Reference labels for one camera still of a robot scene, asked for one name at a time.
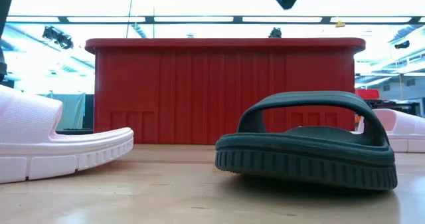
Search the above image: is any black rubber slide sandal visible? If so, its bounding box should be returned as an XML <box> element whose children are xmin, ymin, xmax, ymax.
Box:
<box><xmin>214</xmin><ymin>90</ymin><xmax>398</xmax><ymax>191</ymax></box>

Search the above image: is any pink rubber slide sandal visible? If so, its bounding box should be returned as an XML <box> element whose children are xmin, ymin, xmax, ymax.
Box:
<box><xmin>357</xmin><ymin>108</ymin><xmax>425</xmax><ymax>154</ymax></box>
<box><xmin>0</xmin><ymin>84</ymin><xmax>135</xmax><ymax>185</ymax></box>

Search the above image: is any large red plastic bin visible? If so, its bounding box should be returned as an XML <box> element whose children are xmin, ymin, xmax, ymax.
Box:
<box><xmin>84</xmin><ymin>37</ymin><xmax>367</xmax><ymax>146</ymax></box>

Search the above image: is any red background bin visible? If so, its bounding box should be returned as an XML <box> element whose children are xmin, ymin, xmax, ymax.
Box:
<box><xmin>354</xmin><ymin>88</ymin><xmax>381</xmax><ymax>100</ymax></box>

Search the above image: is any grey green hanging cloth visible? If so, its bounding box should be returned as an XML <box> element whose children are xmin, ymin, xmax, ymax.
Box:
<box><xmin>39</xmin><ymin>92</ymin><xmax>86</xmax><ymax>131</ymax></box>

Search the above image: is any black ceiling light fixture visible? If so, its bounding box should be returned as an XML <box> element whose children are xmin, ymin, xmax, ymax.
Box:
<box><xmin>42</xmin><ymin>25</ymin><xmax>74</xmax><ymax>50</ymax></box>

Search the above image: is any black background table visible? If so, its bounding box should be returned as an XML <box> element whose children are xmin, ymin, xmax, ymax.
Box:
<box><xmin>365</xmin><ymin>99</ymin><xmax>421</xmax><ymax>117</ymax></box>

